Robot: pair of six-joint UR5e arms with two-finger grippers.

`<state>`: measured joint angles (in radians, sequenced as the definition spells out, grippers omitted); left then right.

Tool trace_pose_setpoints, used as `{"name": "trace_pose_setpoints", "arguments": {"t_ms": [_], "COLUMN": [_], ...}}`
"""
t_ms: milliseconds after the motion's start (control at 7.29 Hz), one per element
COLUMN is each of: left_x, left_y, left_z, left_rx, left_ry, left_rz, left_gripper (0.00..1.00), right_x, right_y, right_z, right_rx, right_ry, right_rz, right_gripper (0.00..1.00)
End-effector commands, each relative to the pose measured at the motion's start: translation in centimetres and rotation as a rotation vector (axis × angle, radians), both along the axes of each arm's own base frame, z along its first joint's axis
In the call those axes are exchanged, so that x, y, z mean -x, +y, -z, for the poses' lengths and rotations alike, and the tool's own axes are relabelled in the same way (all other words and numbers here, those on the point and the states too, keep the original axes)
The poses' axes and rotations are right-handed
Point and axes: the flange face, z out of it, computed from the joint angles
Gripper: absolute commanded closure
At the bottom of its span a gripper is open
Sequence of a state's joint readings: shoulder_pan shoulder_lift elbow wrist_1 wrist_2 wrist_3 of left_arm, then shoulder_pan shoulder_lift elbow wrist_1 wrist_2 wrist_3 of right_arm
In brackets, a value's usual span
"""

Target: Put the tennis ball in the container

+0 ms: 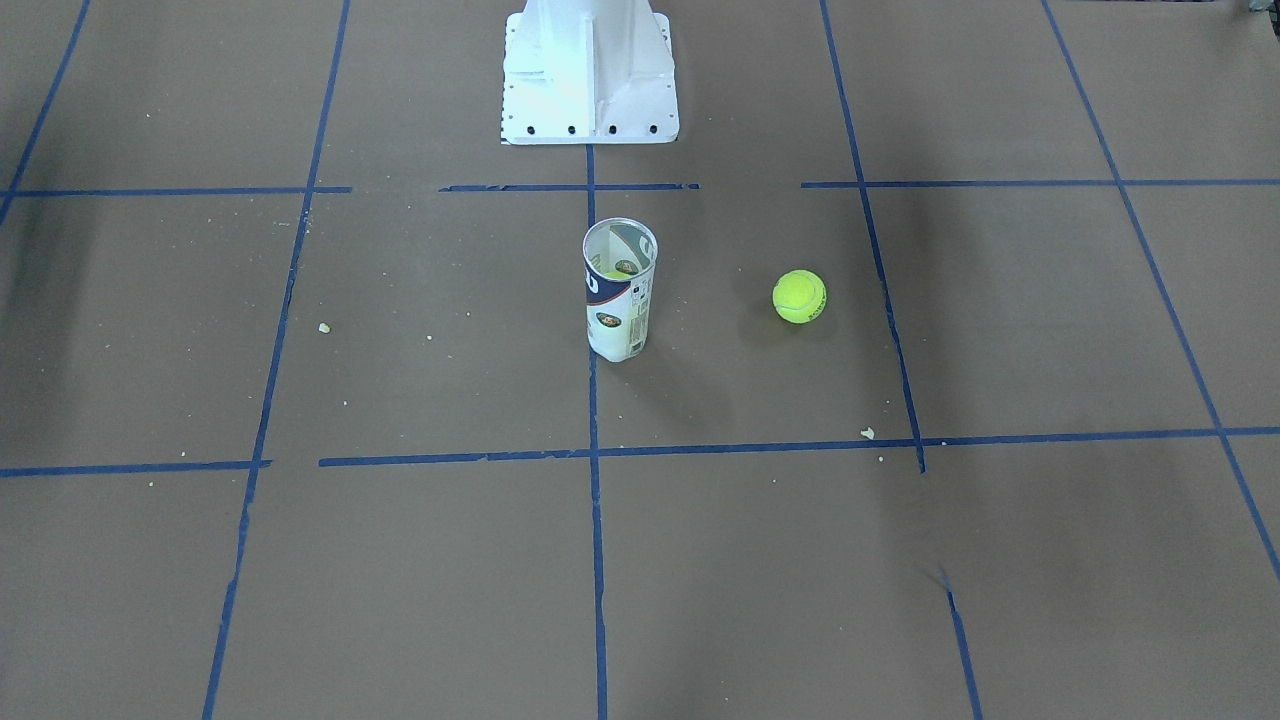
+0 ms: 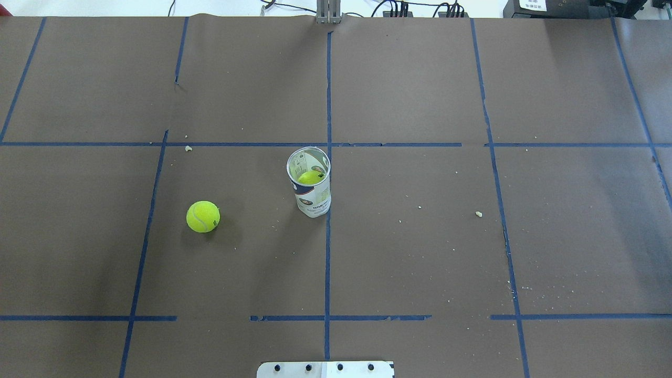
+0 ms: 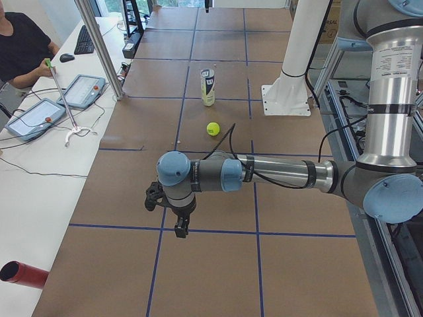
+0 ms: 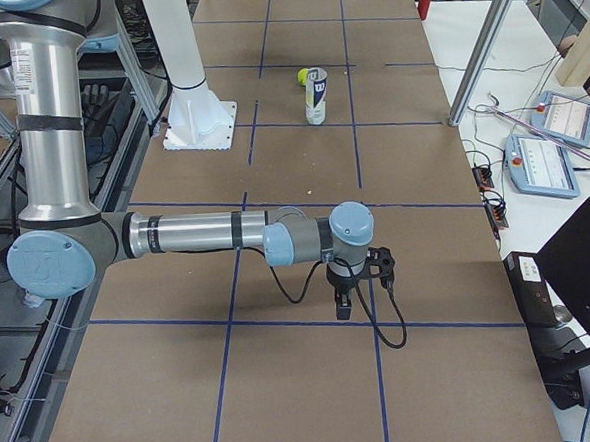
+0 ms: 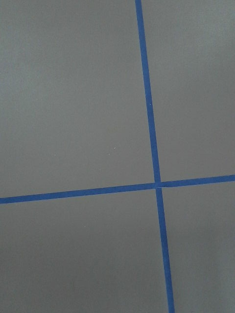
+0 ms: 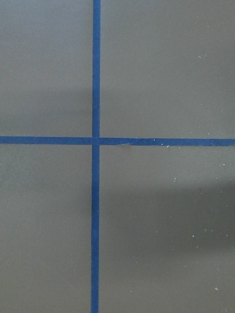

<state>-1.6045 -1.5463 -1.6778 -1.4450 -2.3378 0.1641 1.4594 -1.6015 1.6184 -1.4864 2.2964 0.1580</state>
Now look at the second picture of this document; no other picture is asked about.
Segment yellow tennis ball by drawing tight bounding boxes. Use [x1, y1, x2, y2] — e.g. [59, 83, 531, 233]
[186, 201, 221, 234]

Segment tennis ball inside can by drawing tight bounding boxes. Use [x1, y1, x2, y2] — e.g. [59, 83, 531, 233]
[297, 170, 326, 186]

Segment clear tennis ball can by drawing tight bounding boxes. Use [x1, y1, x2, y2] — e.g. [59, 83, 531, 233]
[286, 146, 332, 218]

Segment black device top right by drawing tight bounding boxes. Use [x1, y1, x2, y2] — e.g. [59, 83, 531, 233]
[502, 1, 646, 19]

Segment grey metal post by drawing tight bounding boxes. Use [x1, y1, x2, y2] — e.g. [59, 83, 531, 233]
[316, 0, 342, 24]

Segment metal bracket with screws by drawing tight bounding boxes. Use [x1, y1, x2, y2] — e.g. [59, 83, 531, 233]
[256, 361, 395, 377]

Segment black power strip cables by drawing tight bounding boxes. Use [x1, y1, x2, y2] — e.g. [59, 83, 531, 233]
[371, 0, 469, 18]

